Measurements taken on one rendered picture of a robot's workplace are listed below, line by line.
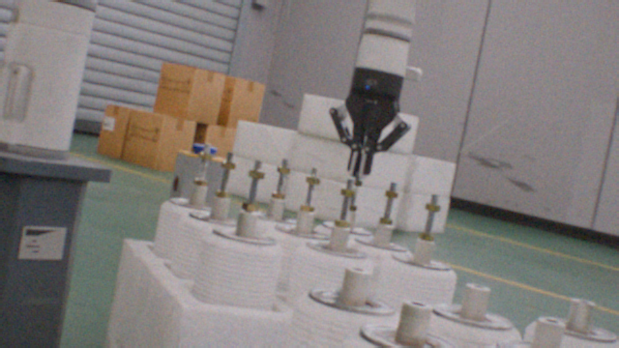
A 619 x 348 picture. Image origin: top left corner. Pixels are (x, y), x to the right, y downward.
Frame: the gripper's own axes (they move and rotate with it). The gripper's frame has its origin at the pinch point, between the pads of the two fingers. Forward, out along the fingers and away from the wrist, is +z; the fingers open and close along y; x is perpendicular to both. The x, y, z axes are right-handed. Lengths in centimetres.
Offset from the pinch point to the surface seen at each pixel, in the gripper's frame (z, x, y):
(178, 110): 2, 307, -223
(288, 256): 12.7, -21.3, 0.7
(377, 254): 10.7, -12.8, 9.6
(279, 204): 7.7, -9.0, -7.6
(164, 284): 17.2, -36.7, -7.3
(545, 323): 7, -56, 37
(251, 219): 7.6, -33.9, 0.7
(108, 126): 20, 308, -269
